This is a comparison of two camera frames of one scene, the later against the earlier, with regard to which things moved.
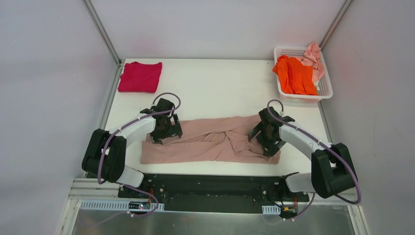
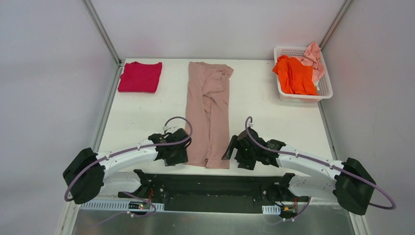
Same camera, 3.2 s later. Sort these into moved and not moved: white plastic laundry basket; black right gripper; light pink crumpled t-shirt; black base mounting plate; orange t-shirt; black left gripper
Moved: black left gripper; black right gripper
Not moved: black base mounting plate; white plastic laundry basket; light pink crumpled t-shirt; orange t-shirt
